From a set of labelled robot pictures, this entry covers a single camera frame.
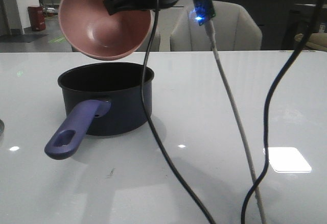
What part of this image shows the pink plastic bowl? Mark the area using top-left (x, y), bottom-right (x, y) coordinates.
top-left (58, 0), bottom-right (153, 60)

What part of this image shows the left grey upholstered chair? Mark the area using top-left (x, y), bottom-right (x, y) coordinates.
top-left (136, 23), bottom-right (161, 52)

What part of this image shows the grey upholstered chair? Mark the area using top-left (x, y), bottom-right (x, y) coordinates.
top-left (136, 23), bottom-right (161, 52)
top-left (170, 1), bottom-right (263, 52)

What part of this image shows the blue lit circuit board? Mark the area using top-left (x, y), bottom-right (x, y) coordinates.
top-left (193, 0), bottom-right (216, 26)

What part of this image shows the right grey upholstered chair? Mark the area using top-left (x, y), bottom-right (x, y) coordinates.
top-left (170, 1), bottom-right (263, 52)

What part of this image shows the red trash bin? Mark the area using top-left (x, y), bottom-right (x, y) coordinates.
top-left (28, 6), bottom-right (46, 31)

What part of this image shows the dark blue saucepan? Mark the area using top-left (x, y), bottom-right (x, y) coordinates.
top-left (44, 62), bottom-right (154, 160)

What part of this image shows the dark kitchen counter cabinet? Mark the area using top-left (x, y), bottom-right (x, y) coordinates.
top-left (215, 0), bottom-right (317, 50)

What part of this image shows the beige sofa cushion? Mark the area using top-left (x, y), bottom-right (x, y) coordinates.
top-left (303, 33), bottom-right (327, 52)

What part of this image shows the black cable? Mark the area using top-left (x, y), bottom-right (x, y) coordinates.
top-left (141, 0), bottom-right (218, 224)

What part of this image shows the white cable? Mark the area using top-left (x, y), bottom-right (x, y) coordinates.
top-left (204, 19), bottom-right (268, 224)

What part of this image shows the dark blue cable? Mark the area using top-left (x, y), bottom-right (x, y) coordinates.
top-left (240, 0), bottom-right (327, 224)

